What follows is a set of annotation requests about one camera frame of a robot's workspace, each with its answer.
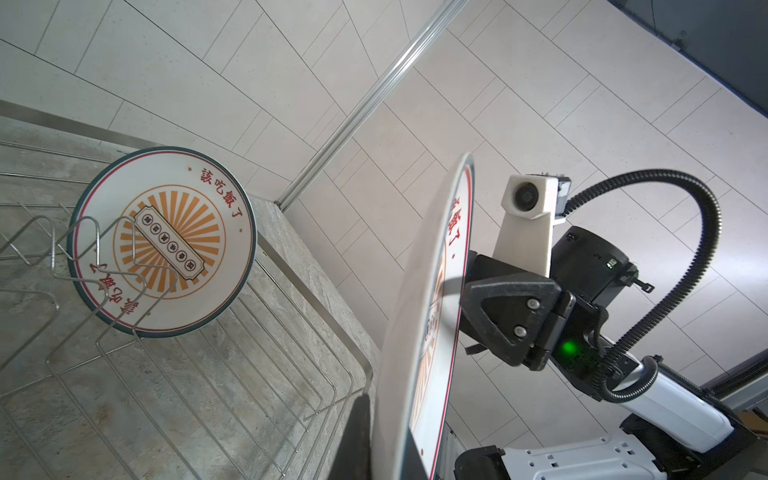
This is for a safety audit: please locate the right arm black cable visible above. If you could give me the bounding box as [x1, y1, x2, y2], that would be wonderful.
[562, 169, 722, 404]

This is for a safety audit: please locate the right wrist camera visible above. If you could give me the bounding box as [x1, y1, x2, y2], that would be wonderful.
[492, 174, 572, 277]

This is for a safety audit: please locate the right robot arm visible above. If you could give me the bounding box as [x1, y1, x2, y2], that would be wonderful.
[454, 227, 767, 479]

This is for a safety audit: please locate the white plate red rim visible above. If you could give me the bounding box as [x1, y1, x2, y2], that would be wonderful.
[371, 153, 475, 479]

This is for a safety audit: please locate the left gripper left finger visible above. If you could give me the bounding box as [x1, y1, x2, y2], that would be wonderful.
[327, 394, 371, 480]

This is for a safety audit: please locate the metal wire dish rack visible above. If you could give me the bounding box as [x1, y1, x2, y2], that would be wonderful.
[1, 101, 379, 479]

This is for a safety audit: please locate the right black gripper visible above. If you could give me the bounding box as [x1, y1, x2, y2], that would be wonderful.
[460, 251, 599, 384]

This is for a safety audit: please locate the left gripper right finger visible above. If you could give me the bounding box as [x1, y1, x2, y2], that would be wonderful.
[400, 431, 429, 480]

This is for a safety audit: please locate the orange sunburst plate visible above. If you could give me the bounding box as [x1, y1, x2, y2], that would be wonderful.
[67, 147, 258, 338]

